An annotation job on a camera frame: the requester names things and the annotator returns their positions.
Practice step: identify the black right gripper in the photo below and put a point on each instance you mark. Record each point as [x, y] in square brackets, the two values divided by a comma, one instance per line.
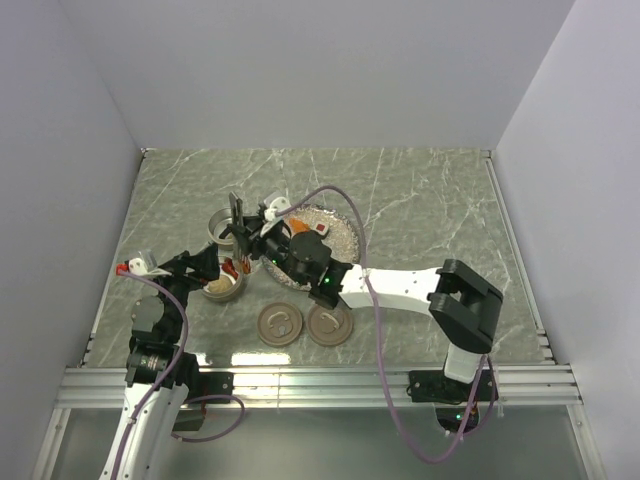
[258, 242]

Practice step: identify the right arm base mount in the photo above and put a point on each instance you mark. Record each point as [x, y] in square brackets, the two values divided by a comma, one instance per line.
[431, 386]

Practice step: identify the metal serving tongs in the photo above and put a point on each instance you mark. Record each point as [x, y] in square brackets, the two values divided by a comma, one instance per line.
[238, 231]

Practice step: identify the circuit board with led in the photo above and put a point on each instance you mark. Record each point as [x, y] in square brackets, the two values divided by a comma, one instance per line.
[450, 419]

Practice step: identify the speckled ceramic plate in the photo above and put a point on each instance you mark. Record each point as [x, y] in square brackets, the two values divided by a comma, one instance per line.
[342, 237]

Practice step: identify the far steel lunch tin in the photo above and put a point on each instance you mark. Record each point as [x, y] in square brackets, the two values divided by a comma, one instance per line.
[219, 231]

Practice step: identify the aluminium frame rail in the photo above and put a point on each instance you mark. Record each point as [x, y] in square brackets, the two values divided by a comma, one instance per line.
[315, 387]

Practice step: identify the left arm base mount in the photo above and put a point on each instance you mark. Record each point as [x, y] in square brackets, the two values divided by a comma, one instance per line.
[218, 386]

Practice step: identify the near steel lunch tin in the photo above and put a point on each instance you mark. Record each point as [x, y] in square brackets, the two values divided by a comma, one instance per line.
[237, 290]

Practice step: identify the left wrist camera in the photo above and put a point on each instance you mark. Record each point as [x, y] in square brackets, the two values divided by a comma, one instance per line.
[143, 264]

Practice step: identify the red sushi roll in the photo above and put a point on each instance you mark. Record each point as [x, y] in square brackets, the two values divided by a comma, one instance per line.
[321, 229]

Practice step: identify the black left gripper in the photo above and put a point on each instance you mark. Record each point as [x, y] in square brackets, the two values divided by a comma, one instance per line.
[203, 263]

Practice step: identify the red chicken drumstick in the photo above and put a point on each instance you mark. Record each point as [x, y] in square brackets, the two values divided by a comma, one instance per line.
[229, 268]

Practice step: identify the left brown lid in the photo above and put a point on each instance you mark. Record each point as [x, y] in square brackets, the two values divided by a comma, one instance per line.
[279, 324]

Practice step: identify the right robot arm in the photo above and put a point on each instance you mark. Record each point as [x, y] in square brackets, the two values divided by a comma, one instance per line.
[464, 305]

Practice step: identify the steel lunch tin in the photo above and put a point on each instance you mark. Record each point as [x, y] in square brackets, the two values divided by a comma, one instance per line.
[237, 290]
[219, 231]

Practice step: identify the right brown lid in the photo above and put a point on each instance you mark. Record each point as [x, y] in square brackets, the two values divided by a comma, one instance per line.
[329, 328]

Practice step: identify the white steamed bun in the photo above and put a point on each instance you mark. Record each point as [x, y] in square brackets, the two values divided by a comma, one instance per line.
[220, 286]

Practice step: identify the brown lid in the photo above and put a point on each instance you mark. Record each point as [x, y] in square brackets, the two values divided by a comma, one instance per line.
[329, 328]
[279, 324]

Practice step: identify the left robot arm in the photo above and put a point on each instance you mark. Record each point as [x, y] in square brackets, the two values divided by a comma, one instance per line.
[161, 376]

